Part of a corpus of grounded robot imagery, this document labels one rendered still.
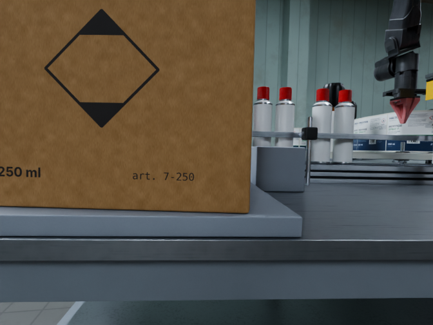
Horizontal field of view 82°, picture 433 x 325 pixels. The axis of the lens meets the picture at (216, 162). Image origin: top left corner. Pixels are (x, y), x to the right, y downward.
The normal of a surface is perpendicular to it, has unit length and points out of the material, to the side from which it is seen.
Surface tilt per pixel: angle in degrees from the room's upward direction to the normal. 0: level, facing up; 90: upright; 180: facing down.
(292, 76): 90
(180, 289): 90
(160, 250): 90
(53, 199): 90
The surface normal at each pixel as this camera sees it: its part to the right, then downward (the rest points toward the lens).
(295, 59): 0.17, 0.05
